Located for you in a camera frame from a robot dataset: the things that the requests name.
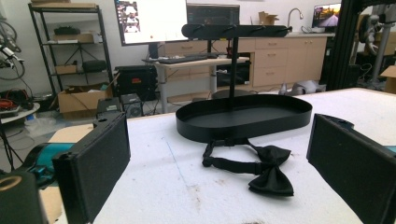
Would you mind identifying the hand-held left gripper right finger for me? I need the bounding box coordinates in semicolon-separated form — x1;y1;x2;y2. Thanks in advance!
305;113;396;224

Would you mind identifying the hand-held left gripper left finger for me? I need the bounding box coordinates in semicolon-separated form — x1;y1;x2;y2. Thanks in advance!
51;112;132;224

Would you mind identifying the black bow tie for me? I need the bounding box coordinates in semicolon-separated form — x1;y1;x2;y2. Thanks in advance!
202;137;295;197

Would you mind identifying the black tray stand with hooks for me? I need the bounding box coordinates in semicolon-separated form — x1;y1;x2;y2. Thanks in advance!
175;23;314;144

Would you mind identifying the teal and black device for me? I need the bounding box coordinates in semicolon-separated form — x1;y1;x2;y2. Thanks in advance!
18;142;77;189

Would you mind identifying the open cardboard box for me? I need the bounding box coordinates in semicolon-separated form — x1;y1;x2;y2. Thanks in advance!
57;84;114;119

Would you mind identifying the black computer tower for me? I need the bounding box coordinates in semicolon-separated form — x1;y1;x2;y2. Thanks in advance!
120;92;145;119

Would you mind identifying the round white side table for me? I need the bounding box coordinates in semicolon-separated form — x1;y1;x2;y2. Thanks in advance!
0;102;41;125

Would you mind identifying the black equipment case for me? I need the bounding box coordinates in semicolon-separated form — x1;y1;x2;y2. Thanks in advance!
114;64;159;101

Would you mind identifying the black metal shelf rack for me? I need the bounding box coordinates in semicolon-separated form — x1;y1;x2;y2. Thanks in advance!
27;2;114;101

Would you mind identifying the grey metal stand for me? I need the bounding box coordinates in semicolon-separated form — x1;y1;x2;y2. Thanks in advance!
371;3;396;82

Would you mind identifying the wooden cabinet with drawers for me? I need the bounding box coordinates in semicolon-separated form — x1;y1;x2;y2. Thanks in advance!
163;33;334;89

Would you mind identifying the black keyboard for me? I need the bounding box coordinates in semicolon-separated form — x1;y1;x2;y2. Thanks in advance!
157;54;209;65

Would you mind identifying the white standing desk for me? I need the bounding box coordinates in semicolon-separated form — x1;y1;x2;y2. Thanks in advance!
142;56;251;114

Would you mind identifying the small monitor with road picture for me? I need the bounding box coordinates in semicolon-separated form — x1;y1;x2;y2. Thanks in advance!
311;3;342;30

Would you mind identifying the large computer monitor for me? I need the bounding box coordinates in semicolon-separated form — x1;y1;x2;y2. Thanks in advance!
113;0;190;47

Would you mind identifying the metal sink faucet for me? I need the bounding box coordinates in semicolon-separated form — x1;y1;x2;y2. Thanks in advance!
287;7;304;30

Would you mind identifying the small cardboard box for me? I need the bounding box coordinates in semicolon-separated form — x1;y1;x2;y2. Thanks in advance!
258;10;280;26

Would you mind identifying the dark computer monitor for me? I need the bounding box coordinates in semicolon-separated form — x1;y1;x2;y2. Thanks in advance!
186;3;241;26

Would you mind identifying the black metal frame post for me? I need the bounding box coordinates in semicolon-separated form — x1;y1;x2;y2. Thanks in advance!
325;0;396;91

